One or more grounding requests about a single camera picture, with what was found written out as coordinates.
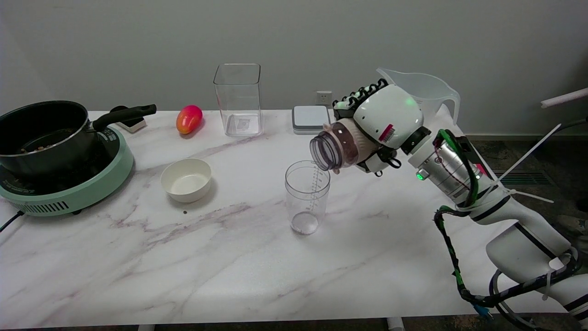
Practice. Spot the red orange mango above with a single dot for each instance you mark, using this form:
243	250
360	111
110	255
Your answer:
189	119

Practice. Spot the white zip tie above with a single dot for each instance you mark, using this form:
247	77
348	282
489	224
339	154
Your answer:
528	151

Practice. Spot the white padded tube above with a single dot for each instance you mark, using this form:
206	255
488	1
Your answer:
565	97

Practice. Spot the white ceramic bowl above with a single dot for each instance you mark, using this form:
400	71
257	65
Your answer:
186	181

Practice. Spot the white grey kitchen scale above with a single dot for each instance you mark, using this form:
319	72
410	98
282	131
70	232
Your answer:
310	117

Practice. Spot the floor vent grille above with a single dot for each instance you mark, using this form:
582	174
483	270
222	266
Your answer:
528	177

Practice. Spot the transparent plastic pitcher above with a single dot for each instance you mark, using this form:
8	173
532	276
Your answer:
436	94

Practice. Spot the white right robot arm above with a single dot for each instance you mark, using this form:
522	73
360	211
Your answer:
519	239

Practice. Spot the green induction cooker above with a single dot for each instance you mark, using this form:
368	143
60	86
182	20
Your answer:
92	188

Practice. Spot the black chair leg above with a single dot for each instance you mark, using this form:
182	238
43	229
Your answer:
574	123

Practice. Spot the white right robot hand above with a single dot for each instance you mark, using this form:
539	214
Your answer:
390	112

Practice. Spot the transparent measuring cup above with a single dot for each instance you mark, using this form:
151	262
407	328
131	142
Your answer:
307	197

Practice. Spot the clear jar with cream sleeve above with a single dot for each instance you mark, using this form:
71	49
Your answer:
333	147

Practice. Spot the square transparent storage container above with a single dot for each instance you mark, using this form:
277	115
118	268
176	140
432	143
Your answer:
238	101

